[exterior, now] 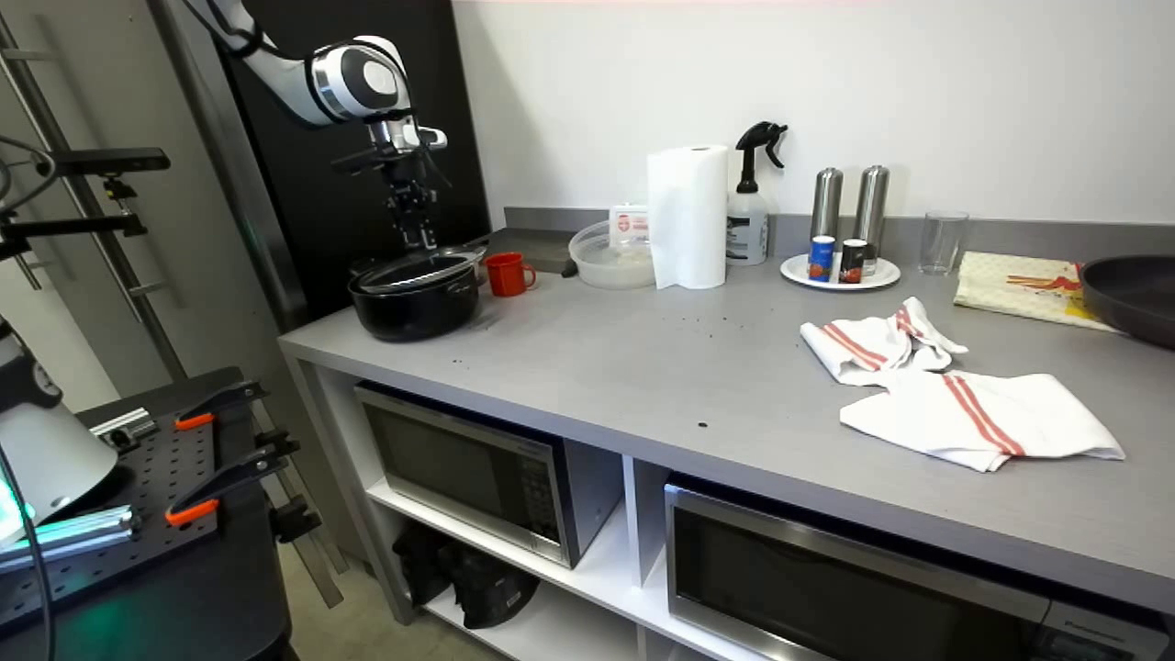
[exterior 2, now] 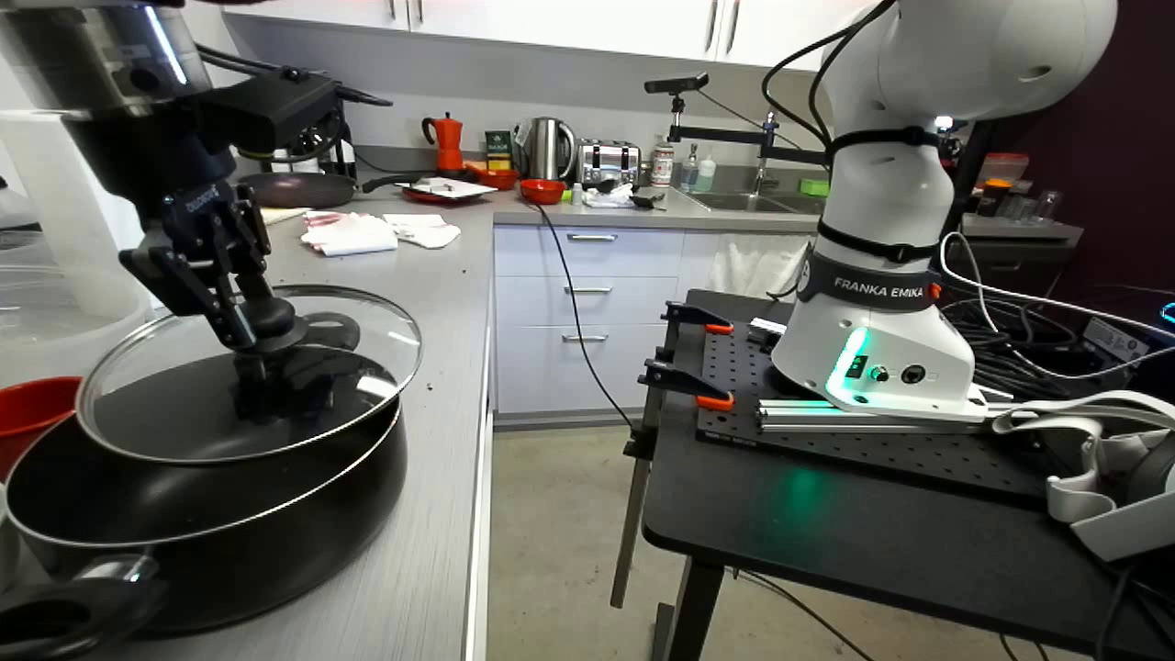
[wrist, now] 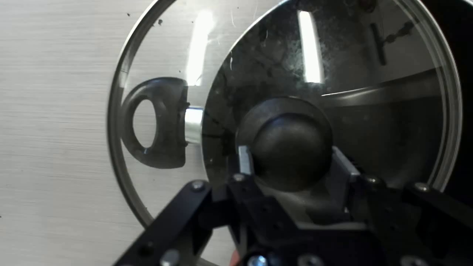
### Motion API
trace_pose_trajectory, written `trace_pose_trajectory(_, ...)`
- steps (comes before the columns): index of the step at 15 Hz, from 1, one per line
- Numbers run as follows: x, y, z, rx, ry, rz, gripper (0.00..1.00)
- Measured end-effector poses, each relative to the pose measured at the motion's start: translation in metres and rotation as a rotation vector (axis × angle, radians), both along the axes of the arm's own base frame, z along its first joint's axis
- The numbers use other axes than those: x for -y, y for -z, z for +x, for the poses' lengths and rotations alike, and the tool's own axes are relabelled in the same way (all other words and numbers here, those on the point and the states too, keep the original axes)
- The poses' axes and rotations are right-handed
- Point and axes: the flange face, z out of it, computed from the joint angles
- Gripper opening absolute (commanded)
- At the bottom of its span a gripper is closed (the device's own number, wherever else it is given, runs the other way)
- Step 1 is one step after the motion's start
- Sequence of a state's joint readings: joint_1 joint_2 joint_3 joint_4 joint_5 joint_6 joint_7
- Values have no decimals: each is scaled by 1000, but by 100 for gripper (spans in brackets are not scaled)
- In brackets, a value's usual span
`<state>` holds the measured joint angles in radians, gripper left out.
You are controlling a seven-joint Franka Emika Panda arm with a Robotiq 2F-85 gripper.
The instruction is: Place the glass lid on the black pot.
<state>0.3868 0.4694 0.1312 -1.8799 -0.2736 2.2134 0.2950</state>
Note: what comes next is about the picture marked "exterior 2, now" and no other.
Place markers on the green tin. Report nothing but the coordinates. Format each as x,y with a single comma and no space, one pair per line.
495,150

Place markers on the translucent plastic bowl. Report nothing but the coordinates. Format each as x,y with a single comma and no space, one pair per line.
47,352

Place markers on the white plate red rim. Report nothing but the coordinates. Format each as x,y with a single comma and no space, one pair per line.
445,189

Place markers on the silver toaster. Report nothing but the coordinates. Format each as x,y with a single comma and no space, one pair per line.
607,162

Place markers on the crumpled white cloth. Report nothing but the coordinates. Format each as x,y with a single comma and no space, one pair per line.
425,228

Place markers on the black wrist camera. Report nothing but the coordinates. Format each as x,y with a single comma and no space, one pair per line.
286,111

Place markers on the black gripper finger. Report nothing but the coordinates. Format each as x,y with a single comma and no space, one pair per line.
225,316
263,278

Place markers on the silver faucet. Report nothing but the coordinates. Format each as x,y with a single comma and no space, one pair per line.
769,140

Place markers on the aluminium rail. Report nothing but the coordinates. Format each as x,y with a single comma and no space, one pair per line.
855,414

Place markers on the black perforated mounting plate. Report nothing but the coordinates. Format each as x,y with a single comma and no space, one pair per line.
740,368

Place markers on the black pot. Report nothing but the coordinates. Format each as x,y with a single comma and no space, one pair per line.
244,537

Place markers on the small red bowl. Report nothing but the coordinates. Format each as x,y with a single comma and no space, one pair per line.
542,192

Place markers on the white wall cabinets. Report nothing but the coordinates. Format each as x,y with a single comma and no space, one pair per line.
589,25

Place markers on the black bar clamp orange pad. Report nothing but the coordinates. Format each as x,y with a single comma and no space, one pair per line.
679,380

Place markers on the black frying pan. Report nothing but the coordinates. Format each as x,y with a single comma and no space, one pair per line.
304,189

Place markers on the green sponge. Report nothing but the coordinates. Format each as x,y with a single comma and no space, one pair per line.
816,189

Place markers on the large red bowl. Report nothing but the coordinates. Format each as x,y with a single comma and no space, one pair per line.
30,416

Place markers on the soap bottle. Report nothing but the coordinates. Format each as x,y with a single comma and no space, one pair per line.
663,162

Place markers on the yellow cloth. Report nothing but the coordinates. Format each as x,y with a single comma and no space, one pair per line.
282,217

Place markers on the white paper towel roll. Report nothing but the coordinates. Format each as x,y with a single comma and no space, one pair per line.
47,209

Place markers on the steel kettle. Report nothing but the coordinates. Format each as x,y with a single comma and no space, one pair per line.
552,154

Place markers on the white rag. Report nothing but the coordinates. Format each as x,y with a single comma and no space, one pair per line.
607,198

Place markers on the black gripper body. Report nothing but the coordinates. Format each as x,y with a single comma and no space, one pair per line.
170,171

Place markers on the grey plastic holder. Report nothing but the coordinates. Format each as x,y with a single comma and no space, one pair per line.
1113,515

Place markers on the black table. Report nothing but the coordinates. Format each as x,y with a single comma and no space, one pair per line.
855,537

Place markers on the steel sink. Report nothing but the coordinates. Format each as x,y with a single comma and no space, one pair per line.
758,198

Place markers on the folded white cloth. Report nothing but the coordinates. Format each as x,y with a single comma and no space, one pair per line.
350,237

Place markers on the dark glass bottle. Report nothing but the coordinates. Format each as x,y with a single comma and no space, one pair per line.
339,162

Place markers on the red moka pot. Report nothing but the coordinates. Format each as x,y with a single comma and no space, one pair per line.
445,146

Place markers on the white drawer cabinet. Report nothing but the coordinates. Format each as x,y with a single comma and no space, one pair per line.
683,316

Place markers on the glass lid with black knob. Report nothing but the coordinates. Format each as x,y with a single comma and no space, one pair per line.
157,406

